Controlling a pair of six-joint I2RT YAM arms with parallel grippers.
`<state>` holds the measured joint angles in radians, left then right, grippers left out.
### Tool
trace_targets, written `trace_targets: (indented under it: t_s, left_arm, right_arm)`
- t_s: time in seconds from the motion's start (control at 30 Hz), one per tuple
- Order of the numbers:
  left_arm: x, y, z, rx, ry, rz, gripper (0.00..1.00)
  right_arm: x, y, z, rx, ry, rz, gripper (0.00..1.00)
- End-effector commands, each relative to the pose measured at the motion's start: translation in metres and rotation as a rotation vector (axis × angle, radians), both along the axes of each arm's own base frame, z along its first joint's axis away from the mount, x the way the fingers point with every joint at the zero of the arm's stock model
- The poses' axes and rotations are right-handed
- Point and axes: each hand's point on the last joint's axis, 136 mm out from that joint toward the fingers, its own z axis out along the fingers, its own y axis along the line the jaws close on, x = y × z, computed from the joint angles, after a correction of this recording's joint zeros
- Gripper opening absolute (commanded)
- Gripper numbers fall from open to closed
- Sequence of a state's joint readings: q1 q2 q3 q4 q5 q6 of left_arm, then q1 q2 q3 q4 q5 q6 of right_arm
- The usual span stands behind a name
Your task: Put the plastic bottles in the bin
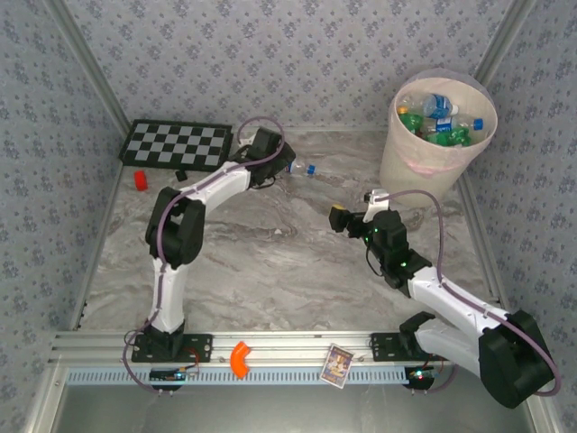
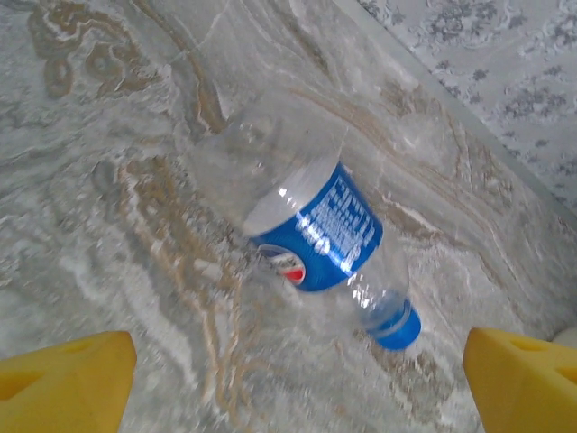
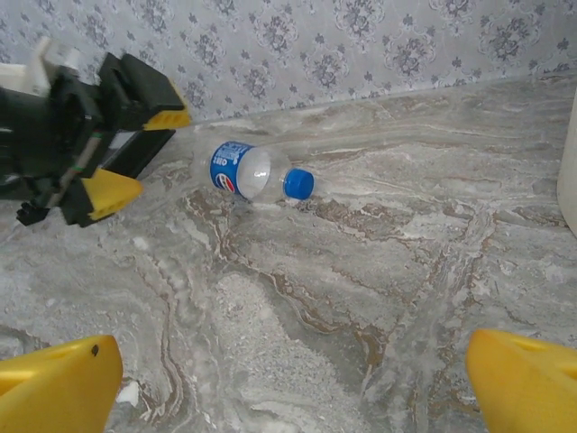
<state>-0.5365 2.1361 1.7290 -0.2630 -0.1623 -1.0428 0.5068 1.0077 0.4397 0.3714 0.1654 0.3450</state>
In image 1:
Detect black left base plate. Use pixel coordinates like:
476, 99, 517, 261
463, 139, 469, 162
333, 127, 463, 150
131, 333, 214, 364

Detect black grey chessboard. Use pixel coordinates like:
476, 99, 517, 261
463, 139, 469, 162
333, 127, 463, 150
117, 118, 234, 174

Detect orange elbow pipe piece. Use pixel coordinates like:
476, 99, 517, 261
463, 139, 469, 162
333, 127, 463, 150
229, 341, 251, 381

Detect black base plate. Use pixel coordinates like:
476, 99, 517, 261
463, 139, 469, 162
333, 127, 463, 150
131, 333, 214, 364
370, 332, 452, 364

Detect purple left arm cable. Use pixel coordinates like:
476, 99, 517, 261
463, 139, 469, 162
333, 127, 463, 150
122, 115, 287, 394

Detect cream waste bin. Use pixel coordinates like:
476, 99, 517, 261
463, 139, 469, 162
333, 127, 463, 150
379, 67, 499, 208

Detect left circuit board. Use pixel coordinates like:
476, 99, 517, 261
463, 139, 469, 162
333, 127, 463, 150
149, 367, 199, 383

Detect right circuit board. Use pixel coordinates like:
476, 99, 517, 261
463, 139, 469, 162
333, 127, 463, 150
404, 365, 441, 384

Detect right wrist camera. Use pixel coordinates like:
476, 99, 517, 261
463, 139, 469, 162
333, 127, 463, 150
363, 189, 389, 225

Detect clear bottle blue Pepsi label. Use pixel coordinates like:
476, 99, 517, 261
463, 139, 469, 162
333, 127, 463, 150
286, 160, 317, 178

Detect slotted grey cable duct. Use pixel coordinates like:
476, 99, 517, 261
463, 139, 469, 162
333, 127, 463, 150
66, 365, 416, 387

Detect circuit board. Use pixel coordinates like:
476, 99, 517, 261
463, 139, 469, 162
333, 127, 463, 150
149, 367, 199, 383
404, 365, 441, 384

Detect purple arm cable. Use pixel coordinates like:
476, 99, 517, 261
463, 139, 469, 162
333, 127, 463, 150
380, 189, 563, 398
122, 115, 287, 394

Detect aluminium corner post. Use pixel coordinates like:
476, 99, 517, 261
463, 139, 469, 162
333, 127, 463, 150
472, 0, 538, 89
44, 0, 133, 132

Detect thin black right gripper cable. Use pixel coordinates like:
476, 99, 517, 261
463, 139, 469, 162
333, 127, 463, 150
365, 245, 384, 277

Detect picture card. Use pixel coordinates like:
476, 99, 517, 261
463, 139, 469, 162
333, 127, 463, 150
319, 343, 355, 386

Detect clear blue-label blue-cap bottle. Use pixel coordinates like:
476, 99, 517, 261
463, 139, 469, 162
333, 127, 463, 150
426, 115, 485, 136

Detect aluminium crossbar rail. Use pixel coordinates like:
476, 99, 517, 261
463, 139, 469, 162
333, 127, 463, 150
47, 330, 540, 365

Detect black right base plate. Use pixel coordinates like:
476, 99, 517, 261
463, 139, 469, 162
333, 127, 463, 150
370, 332, 452, 364

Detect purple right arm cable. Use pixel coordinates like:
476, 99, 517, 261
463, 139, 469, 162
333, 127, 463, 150
380, 189, 563, 398

